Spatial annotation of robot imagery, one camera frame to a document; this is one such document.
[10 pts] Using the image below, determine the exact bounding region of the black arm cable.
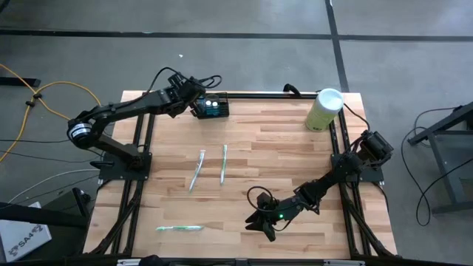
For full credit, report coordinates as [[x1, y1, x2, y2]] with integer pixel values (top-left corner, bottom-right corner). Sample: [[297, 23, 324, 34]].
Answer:
[[343, 102, 370, 130], [146, 66, 223, 95]]

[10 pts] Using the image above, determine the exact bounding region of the black wire basket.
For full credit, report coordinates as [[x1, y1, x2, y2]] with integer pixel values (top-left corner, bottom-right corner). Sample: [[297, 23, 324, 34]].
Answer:
[[194, 92, 231, 120]]

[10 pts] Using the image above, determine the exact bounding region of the black aluminium table frame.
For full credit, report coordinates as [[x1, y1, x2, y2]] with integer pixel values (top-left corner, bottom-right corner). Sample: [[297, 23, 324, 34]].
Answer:
[[83, 92, 398, 266]]

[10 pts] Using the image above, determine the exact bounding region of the yellow extension cable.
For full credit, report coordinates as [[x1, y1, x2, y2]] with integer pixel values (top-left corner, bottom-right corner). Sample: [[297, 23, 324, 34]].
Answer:
[[0, 62, 106, 163]]

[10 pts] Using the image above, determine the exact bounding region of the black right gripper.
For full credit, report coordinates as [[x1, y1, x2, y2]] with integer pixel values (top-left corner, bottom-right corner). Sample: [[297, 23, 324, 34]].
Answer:
[[245, 194, 306, 242]]

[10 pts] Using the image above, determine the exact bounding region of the black floor stand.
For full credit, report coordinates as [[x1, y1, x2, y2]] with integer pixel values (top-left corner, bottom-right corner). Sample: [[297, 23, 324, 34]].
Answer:
[[0, 187, 92, 229]]

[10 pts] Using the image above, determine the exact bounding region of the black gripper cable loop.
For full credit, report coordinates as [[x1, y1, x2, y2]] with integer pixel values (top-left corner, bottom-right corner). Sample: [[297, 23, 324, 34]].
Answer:
[[246, 185, 275, 214]]

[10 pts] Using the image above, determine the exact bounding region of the green disinfecting wipes canister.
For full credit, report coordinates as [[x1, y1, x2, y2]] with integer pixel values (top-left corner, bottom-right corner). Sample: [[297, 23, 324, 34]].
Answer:
[[304, 87, 345, 133]]

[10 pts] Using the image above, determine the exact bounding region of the black floor cable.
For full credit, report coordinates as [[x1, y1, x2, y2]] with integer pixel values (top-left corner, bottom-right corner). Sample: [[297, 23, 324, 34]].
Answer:
[[401, 106, 473, 227]]

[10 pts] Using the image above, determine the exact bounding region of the silver aluminium bracket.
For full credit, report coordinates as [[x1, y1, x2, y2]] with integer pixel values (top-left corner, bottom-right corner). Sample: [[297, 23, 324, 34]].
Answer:
[[118, 257, 160, 266], [322, 259, 367, 266]]

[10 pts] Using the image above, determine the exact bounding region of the black floor bar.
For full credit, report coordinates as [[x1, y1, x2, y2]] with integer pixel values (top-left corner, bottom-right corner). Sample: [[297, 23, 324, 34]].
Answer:
[[0, 75, 42, 89]]

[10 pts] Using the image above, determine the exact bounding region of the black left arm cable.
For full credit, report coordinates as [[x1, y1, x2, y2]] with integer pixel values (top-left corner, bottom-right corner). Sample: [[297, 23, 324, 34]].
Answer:
[[146, 66, 223, 95]]

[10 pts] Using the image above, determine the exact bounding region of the white floor cable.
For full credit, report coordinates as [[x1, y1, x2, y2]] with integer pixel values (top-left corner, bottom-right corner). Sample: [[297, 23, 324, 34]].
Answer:
[[7, 168, 101, 205]]

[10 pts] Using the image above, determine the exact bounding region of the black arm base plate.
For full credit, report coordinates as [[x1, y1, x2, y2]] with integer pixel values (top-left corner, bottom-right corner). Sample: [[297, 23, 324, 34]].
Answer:
[[98, 152, 153, 182], [331, 153, 386, 184]]

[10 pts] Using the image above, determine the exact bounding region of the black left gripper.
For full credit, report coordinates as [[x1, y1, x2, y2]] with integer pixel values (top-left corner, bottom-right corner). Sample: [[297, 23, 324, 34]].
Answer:
[[166, 72, 206, 118]]

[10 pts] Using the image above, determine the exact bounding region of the black metal stand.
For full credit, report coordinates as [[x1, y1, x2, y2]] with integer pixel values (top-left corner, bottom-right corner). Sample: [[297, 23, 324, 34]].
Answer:
[[407, 101, 473, 216]]

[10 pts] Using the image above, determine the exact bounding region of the white printed box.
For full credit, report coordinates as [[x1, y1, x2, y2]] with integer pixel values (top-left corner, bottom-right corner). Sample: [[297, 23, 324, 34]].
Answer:
[[0, 201, 52, 263]]

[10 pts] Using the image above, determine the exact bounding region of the green white toothbrush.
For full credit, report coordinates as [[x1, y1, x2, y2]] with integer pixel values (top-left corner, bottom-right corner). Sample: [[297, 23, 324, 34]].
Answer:
[[220, 143, 229, 185], [188, 149, 206, 194], [154, 224, 205, 233]]

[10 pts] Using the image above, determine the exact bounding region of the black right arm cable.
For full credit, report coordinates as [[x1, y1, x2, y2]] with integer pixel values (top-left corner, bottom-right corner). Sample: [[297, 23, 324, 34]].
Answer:
[[343, 102, 370, 130]]

